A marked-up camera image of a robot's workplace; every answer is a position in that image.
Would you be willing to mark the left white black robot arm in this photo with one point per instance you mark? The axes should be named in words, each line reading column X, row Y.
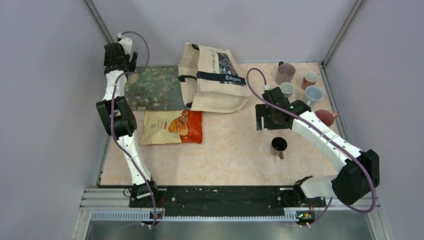
column 118, row 119

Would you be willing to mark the floral blue serving tray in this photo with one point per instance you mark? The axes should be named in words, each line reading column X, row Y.
column 157, row 89

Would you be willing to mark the brown cup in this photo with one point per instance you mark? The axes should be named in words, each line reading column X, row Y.
column 278, row 146

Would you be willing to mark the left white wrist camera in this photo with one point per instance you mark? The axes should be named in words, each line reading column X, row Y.
column 126, row 43

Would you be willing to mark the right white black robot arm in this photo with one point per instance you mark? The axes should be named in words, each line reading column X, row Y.
column 358, row 171

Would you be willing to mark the cassava chips bag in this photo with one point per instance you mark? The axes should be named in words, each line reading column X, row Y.
column 172, row 127

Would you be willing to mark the clear grey tumbler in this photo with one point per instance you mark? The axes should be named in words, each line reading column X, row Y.
column 312, row 95

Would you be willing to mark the aluminium frame rail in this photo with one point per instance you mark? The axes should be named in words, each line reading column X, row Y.
column 110, row 203

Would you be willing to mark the lilac mug black handle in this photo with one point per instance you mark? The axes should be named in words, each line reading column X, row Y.
column 285, row 73

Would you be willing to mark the pink cup off tray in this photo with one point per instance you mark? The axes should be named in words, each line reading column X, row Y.
column 326, row 117

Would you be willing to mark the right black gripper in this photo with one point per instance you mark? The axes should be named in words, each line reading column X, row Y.
column 262, row 110

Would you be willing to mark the beige canvas tote bag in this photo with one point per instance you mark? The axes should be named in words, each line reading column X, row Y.
column 211, row 81

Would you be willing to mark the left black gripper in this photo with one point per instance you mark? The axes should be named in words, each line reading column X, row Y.
column 130, row 65

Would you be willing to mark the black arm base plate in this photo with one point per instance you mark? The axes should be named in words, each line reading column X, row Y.
column 225, row 201

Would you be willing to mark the salmon pink mug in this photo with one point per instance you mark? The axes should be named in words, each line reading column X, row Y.
column 310, row 78

